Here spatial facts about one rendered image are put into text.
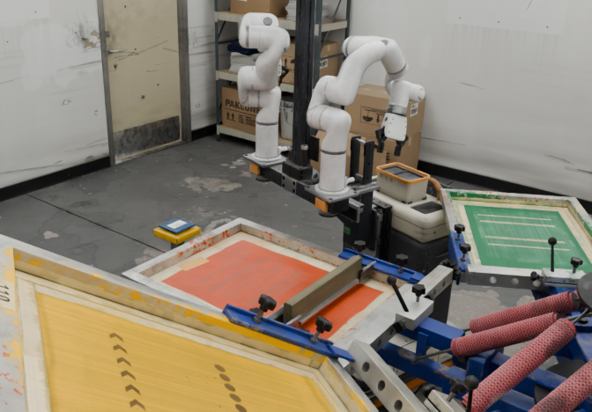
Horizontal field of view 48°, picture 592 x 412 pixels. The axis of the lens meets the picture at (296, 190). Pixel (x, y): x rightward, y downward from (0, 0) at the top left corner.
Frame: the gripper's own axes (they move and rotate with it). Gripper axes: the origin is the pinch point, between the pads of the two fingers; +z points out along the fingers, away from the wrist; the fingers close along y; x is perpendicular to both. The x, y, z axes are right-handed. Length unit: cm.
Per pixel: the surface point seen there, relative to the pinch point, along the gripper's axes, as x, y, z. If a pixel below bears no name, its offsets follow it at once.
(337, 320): -48, -49, 54
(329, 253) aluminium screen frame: -19, -34, 39
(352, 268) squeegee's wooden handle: -39, -40, 40
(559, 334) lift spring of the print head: -116, -43, 35
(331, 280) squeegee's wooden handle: -44, -51, 43
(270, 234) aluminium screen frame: 6, -44, 39
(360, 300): -43, -37, 49
